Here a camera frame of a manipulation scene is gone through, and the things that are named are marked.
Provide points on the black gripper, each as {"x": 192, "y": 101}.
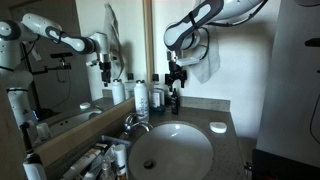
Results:
{"x": 175, "y": 70}

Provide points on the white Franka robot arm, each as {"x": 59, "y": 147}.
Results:
{"x": 186, "y": 30}

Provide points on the clear blue mouthwash bottle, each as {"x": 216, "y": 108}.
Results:
{"x": 157, "y": 96}

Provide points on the tall white spray bottle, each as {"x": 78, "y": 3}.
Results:
{"x": 141, "y": 100}

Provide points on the white capped small bottle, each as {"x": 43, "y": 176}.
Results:
{"x": 120, "y": 160}

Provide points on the small clear spray bottle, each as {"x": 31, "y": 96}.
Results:
{"x": 107, "y": 170}

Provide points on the white hanging towel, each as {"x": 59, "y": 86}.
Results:
{"x": 210, "y": 66}

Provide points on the chrome sink faucet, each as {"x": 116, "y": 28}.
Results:
{"x": 133, "y": 122}

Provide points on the white oval sink basin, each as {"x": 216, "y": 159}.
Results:
{"x": 180, "y": 153}

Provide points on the clear toiletry tray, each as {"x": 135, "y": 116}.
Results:
{"x": 115, "y": 140}

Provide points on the vanity cabinet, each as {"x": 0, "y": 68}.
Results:
{"x": 246, "y": 150}

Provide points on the white panel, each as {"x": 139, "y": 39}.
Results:
{"x": 293, "y": 100}

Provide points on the white toothpaste tube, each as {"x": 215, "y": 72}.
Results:
{"x": 81, "y": 163}

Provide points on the black robot cart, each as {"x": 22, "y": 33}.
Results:
{"x": 286, "y": 166}

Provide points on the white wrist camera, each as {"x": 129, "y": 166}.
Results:
{"x": 188, "y": 61}

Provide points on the wood framed wall mirror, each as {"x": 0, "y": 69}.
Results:
{"x": 50, "y": 93}

